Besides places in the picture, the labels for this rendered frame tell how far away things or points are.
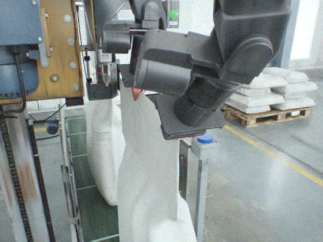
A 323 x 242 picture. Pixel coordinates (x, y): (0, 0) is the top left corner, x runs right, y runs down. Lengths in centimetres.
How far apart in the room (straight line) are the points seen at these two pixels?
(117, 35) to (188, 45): 33
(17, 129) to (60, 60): 29
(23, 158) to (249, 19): 93
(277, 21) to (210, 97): 11
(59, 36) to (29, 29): 25
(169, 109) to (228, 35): 17
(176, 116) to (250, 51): 17
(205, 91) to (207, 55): 5
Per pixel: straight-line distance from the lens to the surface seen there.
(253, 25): 26
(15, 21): 63
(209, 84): 31
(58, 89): 91
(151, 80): 29
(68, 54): 89
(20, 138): 102
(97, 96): 91
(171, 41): 29
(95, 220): 135
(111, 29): 61
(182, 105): 36
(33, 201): 114
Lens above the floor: 125
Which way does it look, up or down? 21 degrees down
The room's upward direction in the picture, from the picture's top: straight up
